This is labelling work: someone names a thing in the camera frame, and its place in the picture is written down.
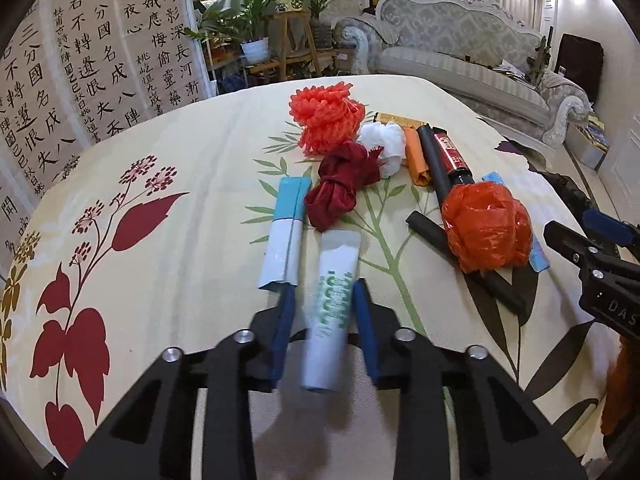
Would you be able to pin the orange packet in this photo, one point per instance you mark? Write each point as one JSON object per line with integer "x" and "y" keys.
{"x": 417, "y": 160}

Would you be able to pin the black cylinder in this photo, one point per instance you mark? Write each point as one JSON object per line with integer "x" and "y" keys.
{"x": 432, "y": 165}

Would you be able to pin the red foam net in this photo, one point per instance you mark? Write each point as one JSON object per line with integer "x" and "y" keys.
{"x": 325, "y": 110}

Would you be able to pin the decorated plant pot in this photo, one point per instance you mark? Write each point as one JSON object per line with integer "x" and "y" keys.
{"x": 289, "y": 6}

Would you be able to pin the white tube green print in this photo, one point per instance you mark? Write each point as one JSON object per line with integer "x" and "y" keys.
{"x": 330, "y": 300}

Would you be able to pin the grey ornate sofa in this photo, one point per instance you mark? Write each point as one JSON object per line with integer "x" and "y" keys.
{"x": 450, "y": 60}

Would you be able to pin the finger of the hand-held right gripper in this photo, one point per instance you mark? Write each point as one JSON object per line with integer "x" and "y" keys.
{"x": 607, "y": 225}
{"x": 565, "y": 242}

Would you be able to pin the floral tablecloth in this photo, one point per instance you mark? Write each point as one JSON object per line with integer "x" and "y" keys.
{"x": 175, "y": 260}

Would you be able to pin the pile of papers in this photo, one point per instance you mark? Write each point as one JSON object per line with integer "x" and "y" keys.
{"x": 507, "y": 71}

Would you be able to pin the white plant pot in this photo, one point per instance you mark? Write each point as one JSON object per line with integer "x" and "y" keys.
{"x": 256, "y": 50}

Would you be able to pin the dark wooden frame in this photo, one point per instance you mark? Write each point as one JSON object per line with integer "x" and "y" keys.
{"x": 541, "y": 55}

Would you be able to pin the light blue packet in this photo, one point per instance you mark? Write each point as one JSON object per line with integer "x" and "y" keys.
{"x": 539, "y": 257}

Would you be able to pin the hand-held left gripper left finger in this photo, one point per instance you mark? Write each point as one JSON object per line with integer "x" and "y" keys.
{"x": 282, "y": 330}

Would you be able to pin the orange-red plastic bag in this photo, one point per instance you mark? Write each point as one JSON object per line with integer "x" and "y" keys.
{"x": 485, "y": 230}

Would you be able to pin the leafy green plant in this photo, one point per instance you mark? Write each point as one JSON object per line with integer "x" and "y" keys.
{"x": 235, "y": 20}

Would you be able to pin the calligraphy screen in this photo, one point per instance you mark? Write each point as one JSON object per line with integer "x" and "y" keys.
{"x": 100, "y": 60}

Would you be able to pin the black stick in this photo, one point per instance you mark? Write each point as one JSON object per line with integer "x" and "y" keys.
{"x": 505, "y": 295}

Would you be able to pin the dark red cloth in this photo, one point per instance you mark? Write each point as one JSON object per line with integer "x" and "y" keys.
{"x": 340, "y": 185}

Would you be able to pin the trash bin black bag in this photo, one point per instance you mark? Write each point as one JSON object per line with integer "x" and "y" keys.
{"x": 565, "y": 185}

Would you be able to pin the box with blue print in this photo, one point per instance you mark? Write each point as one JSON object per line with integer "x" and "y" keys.
{"x": 595, "y": 140}

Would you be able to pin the black tube red label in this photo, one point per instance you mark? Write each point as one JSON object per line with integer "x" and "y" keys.
{"x": 455, "y": 155}

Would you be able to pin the dark ribbed plant pot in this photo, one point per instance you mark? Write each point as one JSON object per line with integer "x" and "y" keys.
{"x": 322, "y": 32}

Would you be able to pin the brown bottle yellow label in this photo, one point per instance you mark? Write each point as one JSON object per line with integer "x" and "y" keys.
{"x": 400, "y": 119}

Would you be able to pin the striped throw cloth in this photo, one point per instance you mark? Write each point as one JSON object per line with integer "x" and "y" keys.
{"x": 362, "y": 27}

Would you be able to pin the person's right forearm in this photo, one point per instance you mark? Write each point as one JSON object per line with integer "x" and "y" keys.
{"x": 617, "y": 385}

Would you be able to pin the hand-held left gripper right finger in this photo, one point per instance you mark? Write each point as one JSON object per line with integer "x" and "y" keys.
{"x": 367, "y": 345}

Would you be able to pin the wooden plant stand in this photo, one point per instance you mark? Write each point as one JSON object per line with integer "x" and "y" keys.
{"x": 292, "y": 16}

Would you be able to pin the blue and white box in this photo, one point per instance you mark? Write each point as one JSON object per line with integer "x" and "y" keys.
{"x": 282, "y": 250}

